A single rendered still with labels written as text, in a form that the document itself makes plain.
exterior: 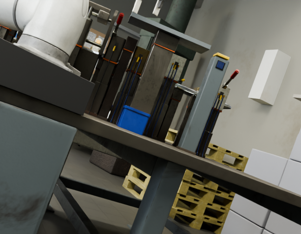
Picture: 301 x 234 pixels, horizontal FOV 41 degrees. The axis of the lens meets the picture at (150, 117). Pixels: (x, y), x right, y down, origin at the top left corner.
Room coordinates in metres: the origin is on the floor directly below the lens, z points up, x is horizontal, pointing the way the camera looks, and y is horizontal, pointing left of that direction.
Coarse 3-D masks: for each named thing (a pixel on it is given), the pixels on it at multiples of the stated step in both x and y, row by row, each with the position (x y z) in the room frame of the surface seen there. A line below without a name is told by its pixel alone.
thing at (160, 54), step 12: (156, 36) 1.71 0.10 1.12; (168, 36) 1.71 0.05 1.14; (156, 48) 1.71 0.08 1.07; (168, 48) 1.71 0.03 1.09; (156, 60) 1.71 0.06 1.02; (168, 60) 1.72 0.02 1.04; (144, 72) 1.71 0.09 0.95; (156, 72) 1.72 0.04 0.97; (144, 84) 1.71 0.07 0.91; (156, 84) 1.72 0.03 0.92; (144, 96) 1.72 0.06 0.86; (156, 96) 1.72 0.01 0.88; (144, 108) 1.72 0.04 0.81
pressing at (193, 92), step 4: (84, 48) 1.99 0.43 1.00; (96, 52) 1.98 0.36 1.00; (176, 84) 2.01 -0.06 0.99; (180, 84) 2.02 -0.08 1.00; (180, 88) 2.13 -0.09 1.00; (184, 88) 2.02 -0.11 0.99; (188, 88) 2.02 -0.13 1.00; (184, 92) 2.20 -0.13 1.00; (188, 92) 2.17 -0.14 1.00; (192, 92) 2.03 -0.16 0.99; (196, 92) 2.03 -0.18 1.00; (224, 104) 2.05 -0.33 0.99; (228, 104) 2.06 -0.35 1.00; (224, 108) 2.19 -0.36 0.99; (228, 108) 2.13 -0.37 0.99
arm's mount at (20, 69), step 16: (0, 48) 1.03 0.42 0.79; (16, 48) 1.04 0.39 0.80; (0, 64) 1.03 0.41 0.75; (16, 64) 1.05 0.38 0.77; (32, 64) 1.06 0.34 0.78; (48, 64) 1.08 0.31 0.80; (0, 80) 1.04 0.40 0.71; (16, 80) 1.05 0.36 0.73; (32, 80) 1.07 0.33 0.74; (48, 80) 1.09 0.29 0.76; (64, 80) 1.10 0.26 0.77; (80, 80) 1.12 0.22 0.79; (32, 96) 1.08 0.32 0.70; (48, 96) 1.09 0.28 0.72; (64, 96) 1.11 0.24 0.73; (80, 96) 1.13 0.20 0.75; (80, 112) 1.13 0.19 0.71
